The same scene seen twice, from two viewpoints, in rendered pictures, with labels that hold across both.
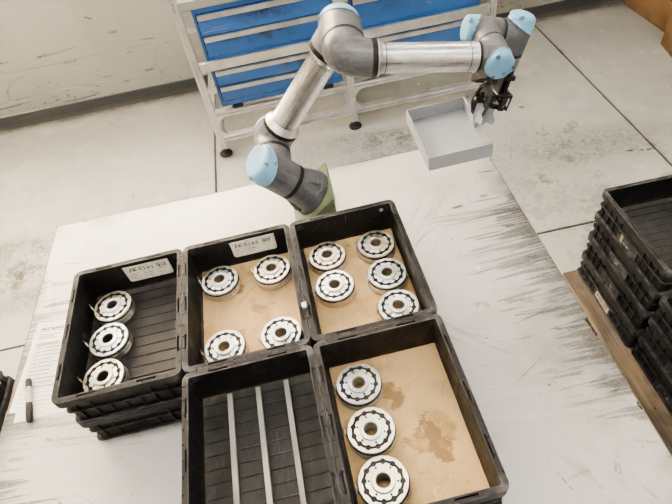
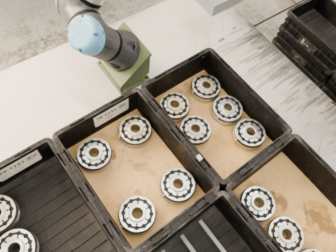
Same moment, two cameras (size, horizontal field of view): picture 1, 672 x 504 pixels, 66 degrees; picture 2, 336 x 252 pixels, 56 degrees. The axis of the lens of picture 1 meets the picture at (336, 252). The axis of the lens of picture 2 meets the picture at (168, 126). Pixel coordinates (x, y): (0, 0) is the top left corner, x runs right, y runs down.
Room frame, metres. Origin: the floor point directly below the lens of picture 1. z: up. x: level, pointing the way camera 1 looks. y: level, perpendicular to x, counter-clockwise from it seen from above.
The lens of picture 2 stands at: (0.56, 0.42, 1.75)
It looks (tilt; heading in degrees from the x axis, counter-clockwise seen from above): 62 degrees down; 316
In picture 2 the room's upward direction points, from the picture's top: 11 degrees clockwise
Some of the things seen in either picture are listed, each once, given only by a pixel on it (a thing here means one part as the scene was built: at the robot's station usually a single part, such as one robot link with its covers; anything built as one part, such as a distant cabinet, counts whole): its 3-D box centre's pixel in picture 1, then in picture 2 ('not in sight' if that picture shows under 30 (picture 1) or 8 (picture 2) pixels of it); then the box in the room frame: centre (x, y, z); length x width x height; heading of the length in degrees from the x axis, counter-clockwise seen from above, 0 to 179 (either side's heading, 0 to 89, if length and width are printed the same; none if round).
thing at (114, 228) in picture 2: (241, 293); (135, 162); (0.84, 0.25, 0.92); 0.40 x 0.30 x 0.02; 3
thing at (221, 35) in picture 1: (272, 48); not in sight; (2.75, 0.13, 0.60); 0.72 x 0.03 x 0.56; 92
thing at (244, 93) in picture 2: (358, 278); (211, 118); (0.85, -0.05, 0.87); 0.40 x 0.30 x 0.11; 3
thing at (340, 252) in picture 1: (327, 255); (174, 105); (0.96, 0.03, 0.86); 0.10 x 0.10 x 0.01
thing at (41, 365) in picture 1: (58, 362); not in sight; (0.89, 0.85, 0.70); 0.33 x 0.23 x 0.01; 2
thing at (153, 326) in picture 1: (133, 331); (39, 232); (0.82, 0.55, 0.87); 0.40 x 0.30 x 0.11; 3
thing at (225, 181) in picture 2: (357, 265); (214, 110); (0.85, -0.05, 0.92); 0.40 x 0.30 x 0.02; 3
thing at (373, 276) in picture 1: (387, 273); (227, 108); (0.86, -0.12, 0.86); 0.10 x 0.10 x 0.01
